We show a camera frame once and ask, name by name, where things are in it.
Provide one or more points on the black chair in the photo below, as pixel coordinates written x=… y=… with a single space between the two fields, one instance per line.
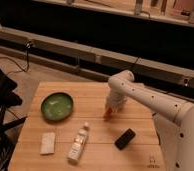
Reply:
x=7 y=99

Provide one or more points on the black rectangular remote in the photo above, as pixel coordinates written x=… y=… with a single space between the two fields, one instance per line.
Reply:
x=122 y=141

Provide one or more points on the green round plate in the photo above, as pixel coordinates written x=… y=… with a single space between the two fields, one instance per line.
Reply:
x=57 y=106

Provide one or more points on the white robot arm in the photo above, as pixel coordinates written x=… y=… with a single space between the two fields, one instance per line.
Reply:
x=176 y=110

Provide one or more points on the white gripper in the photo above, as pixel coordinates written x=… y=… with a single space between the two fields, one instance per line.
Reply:
x=115 y=101

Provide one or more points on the white plastic bottle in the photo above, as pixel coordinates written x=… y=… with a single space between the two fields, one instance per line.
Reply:
x=78 y=144

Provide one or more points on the orange pepper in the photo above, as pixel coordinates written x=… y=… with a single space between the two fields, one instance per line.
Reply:
x=107 y=113

